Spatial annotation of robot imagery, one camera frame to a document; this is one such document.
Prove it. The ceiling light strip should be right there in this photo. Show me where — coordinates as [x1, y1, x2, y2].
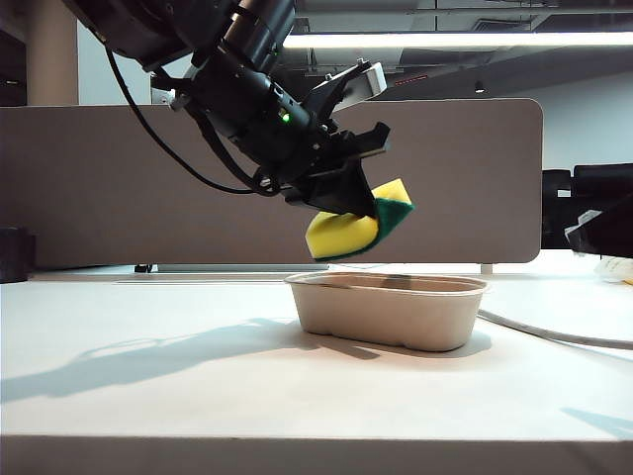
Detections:
[281, 32, 633, 49]

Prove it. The black cylindrical object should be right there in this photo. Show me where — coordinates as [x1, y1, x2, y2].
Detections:
[0, 226, 37, 284]

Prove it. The grey cable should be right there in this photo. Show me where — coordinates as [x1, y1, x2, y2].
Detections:
[477, 306, 633, 350]

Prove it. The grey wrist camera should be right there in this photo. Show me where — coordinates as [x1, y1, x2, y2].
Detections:
[306, 61, 388, 120]

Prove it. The yellow green cleaning sponge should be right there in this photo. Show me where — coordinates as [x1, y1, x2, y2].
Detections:
[305, 180, 416, 262]

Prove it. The white plastic bag green print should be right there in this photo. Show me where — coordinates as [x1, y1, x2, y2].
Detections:
[595, 255, 633, 286]

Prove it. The brown desk divider panel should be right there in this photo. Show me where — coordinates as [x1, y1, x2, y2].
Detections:
[0, 97, 544, 271]

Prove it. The beige paper lunch box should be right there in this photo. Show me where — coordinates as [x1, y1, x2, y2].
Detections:
[284, 270, 492, 353]

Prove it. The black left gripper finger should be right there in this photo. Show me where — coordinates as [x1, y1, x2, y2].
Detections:
[285, 161, 370, 218]
[353, 160, 379, 219]

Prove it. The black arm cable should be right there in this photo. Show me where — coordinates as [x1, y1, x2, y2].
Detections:
[105, 47, 278, 197]

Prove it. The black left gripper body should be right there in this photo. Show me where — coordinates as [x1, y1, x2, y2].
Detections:
[190, 44, 392, 200]

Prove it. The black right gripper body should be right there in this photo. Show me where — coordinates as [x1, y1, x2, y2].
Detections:
[565, 199, 633, 259]

